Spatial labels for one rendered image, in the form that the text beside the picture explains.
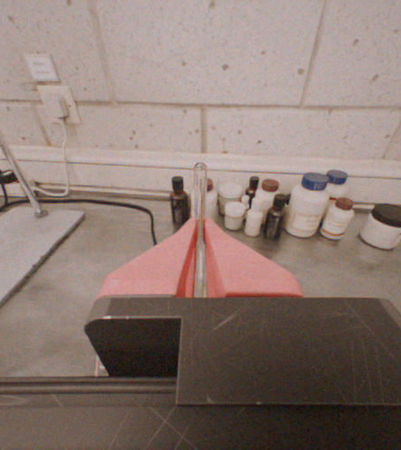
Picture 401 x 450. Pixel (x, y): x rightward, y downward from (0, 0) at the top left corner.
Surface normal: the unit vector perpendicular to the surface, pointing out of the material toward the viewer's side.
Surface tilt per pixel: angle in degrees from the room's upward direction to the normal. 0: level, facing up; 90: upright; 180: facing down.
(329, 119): 90
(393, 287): 0
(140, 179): 90
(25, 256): 0
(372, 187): 90
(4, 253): 0
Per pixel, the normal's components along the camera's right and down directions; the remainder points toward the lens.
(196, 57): -0.14, 0.61
